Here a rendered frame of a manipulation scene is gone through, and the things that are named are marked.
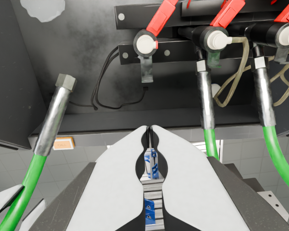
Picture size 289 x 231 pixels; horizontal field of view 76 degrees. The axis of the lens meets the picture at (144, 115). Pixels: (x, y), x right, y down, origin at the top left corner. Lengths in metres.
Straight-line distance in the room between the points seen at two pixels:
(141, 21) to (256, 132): 0.38
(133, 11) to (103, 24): 0.17
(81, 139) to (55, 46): 0.25
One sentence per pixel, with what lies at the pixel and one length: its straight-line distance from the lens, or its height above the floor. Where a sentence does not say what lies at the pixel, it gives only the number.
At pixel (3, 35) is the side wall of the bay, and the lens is 0.54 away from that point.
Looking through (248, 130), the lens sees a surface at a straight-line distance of 0.53.
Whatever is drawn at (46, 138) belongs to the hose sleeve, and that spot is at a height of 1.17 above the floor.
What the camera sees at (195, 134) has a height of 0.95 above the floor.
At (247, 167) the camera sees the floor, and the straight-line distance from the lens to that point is 2.08.
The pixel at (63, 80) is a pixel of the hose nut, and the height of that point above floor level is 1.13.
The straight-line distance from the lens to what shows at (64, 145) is 0.51.
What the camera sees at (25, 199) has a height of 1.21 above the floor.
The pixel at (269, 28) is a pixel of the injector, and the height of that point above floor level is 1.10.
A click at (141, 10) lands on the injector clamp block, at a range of 0.36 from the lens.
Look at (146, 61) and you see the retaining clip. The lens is 0.23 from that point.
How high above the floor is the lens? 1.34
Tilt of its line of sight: 63 degrees down
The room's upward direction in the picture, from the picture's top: 179 degrees clockwise
